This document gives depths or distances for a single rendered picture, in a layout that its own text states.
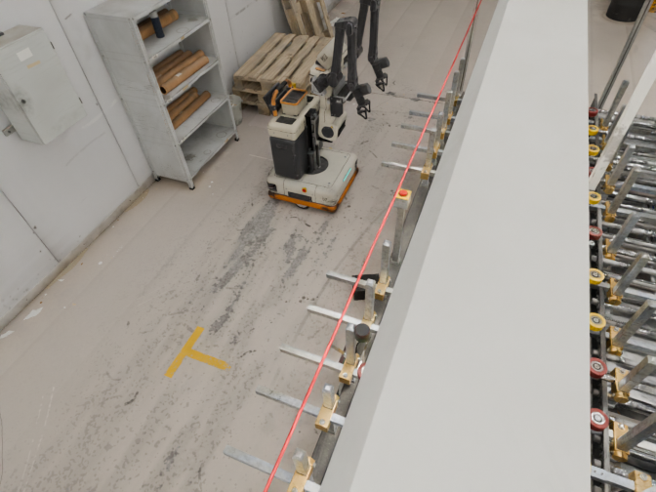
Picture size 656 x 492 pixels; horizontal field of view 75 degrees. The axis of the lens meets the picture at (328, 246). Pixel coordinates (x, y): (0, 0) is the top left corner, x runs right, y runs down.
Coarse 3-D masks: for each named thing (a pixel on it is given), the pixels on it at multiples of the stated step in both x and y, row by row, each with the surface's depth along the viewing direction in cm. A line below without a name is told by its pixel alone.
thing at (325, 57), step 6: (330, 42) 293; (324, 48) 291; (330, 48) 289; (324, 54) 293; (330, 54) 291; (318, 60) 297; (324, 60) 295; (330, 60) 294; (342, 60) 293; (324, 66) 299; (330, 66) 298
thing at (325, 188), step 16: (320, 160) 388; (336, 160) 385; (352, 160) 387; (272, 176) 374; (304, 176) 372; (320, 176) 371; (336, 176) 370; (352, 176) 396; (272, 192) 384; (288, 192) 374; (304, 192) 367; (320, 192) 361; (336, 192) 360; (320, 208) 373; (336, 208) 369
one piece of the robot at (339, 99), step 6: (342, 78) 317; (342, 84) 320; (336, 90) 311; (342, 90) 318; (348, 90) 317; (336, 96) 312; (342, 96) 312; (348, 96) 334; (330, 102) 315; (336, 102) 313; (342, 102) 311; (330, 108) 319; (336, 108) 317; (342, 108) 315; (336, 114) 320
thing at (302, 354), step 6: (282, 348) 195; (288, 348) 195; (294, 348) 195; (294, 354) 194; (300, 354) 193; (306, 354) 193; (312, 354) 192; (306, 360) 194; (312, 360) 191; (318, 360) 190; (324, 360) 190; (330, 360) 190; (324, 366) 191; (330, 366) 188; (336, 366) 188; (342, 366) 188; (354, 372) 186
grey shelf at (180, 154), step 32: (128, 0) 321; (160, 0) 318; (192, 0) 367; (96, 32) 316; (128, 32) 305; (192, 32) 357; (128, 64) 327; (128, 96) 352; (160, 96) 354; (224, 96) 426; (160, 128) 365; (192, 128) 389; (224, 128) 456; (160, 160) 397; (192, 160) 420
